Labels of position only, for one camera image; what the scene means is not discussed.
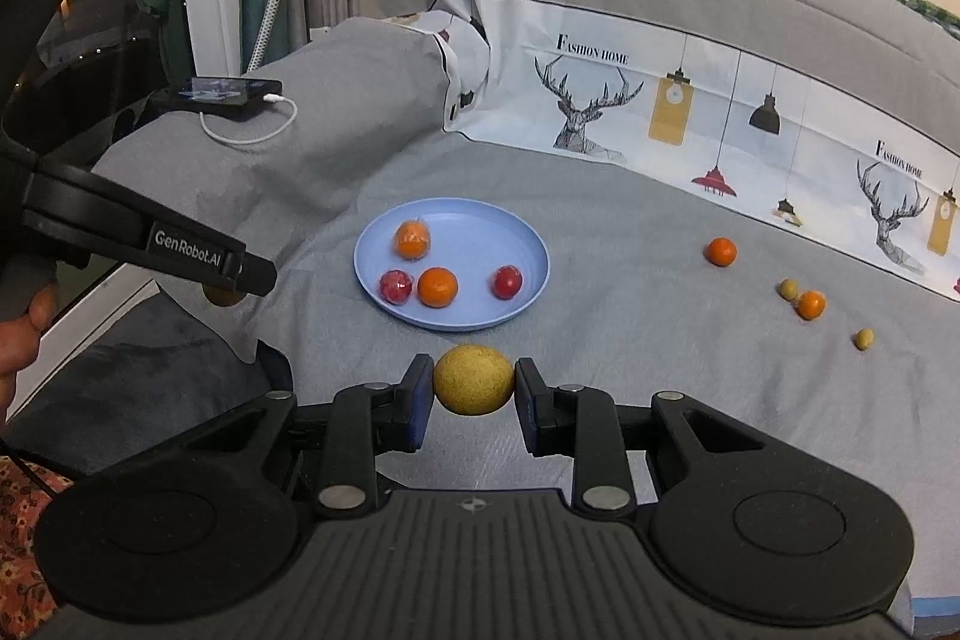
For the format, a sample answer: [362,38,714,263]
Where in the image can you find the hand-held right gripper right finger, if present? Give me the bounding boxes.
[514,357,792,513]

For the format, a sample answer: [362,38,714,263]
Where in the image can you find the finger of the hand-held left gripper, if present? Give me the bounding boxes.
[238,250,277,298]

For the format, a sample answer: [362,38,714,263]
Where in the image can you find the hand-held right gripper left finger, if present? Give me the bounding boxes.
[161,353,436,515]

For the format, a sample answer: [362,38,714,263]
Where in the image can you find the crinkly-wrapped red fruit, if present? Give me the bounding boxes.
[378,269,415,305]

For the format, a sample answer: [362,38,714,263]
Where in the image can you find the plastic-wrapped orange tangerine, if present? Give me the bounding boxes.
[393,220,434,260]

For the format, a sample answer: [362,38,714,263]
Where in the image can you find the blue plate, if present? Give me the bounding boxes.
[353,197,551,332]

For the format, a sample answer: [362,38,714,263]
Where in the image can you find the person's left hand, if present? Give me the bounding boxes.
[0,284,59,423]

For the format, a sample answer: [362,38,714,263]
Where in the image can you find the grey bed sheet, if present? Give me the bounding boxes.
[90,130,960,611]

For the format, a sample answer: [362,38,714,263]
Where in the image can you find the dark grey cushion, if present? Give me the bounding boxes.
[7,291,293,476]

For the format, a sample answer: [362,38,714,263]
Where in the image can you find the black smartphone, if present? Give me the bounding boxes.
[176,76,284,124]

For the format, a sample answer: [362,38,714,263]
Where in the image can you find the grey pillow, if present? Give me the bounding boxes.
[90,14,492,281]

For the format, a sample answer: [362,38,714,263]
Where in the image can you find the floral patterned clothing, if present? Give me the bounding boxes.
[0,456,76,640]

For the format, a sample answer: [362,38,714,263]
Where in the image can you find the white charging cable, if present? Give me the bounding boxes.
[199,94,299,146]

